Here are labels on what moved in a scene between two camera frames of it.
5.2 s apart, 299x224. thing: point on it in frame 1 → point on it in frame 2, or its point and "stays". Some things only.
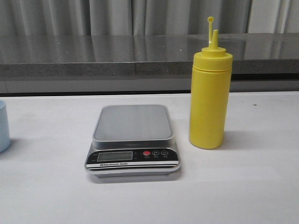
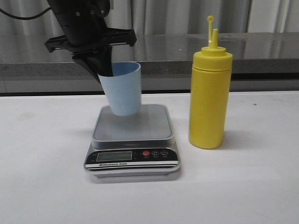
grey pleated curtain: [147, 17] stays
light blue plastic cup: [4, 141] → [124, 90]
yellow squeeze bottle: [210, 91] stays
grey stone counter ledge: [160, 63] stays
